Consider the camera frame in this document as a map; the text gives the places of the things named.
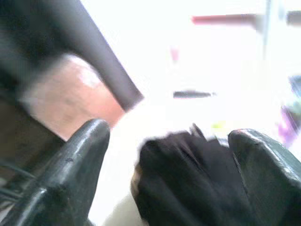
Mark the large black garment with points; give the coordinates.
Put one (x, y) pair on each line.
(188, 179)

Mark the wrapped brown cardboard box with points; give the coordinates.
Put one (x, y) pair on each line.
(70, 99)

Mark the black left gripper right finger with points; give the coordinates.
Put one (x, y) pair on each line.
(270, 179)

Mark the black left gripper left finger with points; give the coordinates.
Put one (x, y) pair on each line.
(70, 169)

